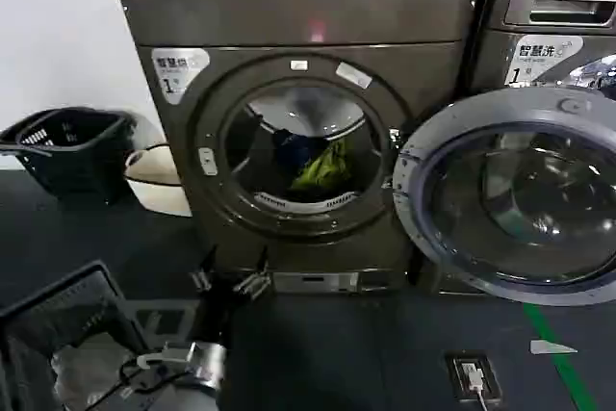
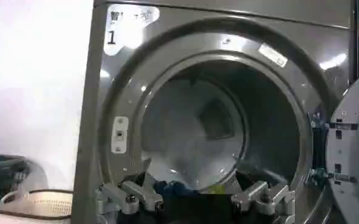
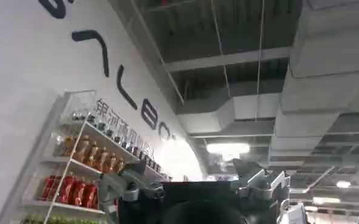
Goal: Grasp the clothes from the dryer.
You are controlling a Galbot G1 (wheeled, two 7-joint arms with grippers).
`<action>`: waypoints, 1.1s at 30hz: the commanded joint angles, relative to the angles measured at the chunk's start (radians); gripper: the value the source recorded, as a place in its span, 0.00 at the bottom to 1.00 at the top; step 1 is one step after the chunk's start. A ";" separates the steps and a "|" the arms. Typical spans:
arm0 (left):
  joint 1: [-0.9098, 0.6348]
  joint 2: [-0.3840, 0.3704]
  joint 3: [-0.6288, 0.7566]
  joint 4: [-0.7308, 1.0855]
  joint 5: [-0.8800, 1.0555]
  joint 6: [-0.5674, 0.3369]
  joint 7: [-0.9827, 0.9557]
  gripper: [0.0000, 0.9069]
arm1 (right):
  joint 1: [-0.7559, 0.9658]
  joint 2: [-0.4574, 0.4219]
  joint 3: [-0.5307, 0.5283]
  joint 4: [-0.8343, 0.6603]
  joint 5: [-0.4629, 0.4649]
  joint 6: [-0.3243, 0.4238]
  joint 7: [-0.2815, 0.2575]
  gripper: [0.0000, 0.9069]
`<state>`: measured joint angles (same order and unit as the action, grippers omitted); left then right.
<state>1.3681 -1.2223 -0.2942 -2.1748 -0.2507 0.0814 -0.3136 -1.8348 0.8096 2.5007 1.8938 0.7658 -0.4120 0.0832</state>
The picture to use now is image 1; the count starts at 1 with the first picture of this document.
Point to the silver washer label sticker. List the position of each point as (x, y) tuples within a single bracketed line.
[(541, 62)]

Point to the pale grey cloth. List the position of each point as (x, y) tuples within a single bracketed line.
[(84, 372)]

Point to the round glass dryer door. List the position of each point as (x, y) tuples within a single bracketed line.
[(520, 180)]

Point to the floor power socket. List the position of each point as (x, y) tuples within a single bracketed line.
[(471, 375)]

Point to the green floor tape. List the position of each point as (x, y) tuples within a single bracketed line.
[(553, 348)]

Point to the green garment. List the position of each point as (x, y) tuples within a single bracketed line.
[(325, 168)]

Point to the black square laundry basket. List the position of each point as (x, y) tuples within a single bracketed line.
[(58, 300)]

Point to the white paper scrap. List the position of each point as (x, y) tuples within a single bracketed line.
[(551, 346)]

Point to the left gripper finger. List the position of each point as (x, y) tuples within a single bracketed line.
[(255, 278), (204, 266)]

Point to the white plastic basin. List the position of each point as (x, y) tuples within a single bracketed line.
[(159, 185)]

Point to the silver dryer label sticker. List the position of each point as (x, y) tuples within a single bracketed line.
[(179, 74)]

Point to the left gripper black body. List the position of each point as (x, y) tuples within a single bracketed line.
[(215, 315)]

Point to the black slatted laundry basket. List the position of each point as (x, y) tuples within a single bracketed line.
[(72, 165)]

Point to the grey front-load dryer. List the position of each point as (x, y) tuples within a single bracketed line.
[(308, 7)]

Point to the dark blue garment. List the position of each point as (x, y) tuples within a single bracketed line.
[(293, 148)]

